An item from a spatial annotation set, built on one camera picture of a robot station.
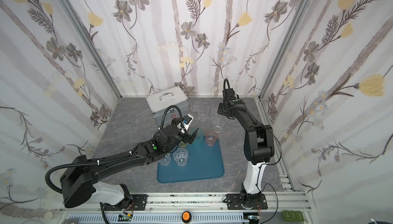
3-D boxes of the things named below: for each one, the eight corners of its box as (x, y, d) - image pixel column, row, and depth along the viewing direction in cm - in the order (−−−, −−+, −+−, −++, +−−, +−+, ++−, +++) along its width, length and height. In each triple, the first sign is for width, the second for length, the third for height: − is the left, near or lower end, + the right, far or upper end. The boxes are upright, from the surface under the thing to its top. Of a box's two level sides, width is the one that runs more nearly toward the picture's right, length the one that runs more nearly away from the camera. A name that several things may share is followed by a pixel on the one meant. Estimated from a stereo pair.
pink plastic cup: (206, 145, 96) (206, 141, 91) (205, 134, 101) (206, 129, 96) (216, 146, 96) (217, 141, 91) (215, 134, 101) (216, 129, 96)
